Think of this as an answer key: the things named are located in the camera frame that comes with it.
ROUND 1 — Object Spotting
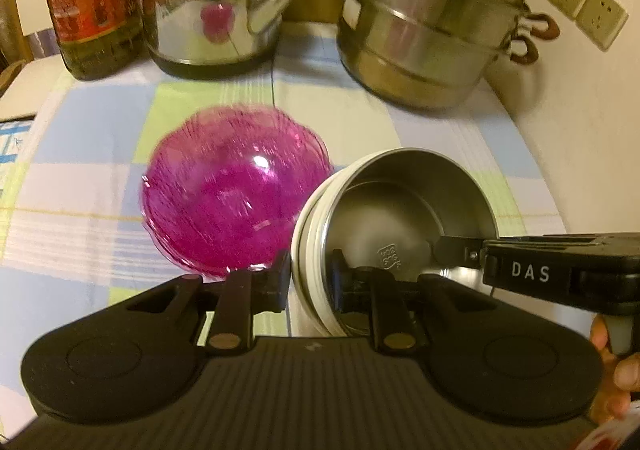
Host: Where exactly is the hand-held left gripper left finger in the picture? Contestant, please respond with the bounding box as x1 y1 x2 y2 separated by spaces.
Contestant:
125 249 292 356

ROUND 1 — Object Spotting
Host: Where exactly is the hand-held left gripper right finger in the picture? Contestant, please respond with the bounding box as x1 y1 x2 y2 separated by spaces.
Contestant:
330 250 501 356

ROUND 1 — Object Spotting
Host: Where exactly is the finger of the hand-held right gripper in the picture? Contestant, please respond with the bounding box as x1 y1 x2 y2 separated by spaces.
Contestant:
432 235 486 277

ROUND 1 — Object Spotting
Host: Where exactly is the cream plastic bowl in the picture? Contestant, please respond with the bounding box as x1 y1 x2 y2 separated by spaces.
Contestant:
290 149 497 339

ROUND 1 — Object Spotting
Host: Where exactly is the stainless steel bowl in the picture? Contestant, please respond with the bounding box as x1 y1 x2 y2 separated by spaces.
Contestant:
320 150 499 337

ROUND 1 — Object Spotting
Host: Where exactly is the large pink glass plate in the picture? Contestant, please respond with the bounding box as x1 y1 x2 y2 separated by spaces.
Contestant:
139 103 335 279

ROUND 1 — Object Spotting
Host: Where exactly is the person's right hand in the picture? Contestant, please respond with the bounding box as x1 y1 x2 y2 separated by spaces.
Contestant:
588 315 640 424

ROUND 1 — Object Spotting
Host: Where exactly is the red and white cloth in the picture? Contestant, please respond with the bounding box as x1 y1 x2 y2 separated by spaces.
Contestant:
574 399 640 450

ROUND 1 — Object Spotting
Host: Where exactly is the stainless steel steamer pot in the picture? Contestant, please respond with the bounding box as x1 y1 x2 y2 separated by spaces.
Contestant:
308 0 561 111

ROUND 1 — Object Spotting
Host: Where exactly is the stainless steel kettle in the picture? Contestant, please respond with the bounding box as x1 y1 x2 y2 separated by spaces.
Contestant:
137 0 311 80

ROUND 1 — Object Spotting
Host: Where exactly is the blue checked cloth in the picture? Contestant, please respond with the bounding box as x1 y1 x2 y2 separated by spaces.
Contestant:
0 118 36 167

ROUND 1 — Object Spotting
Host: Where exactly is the cooking oil bottle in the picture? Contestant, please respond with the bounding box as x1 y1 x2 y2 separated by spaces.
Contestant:
37 0 146 81

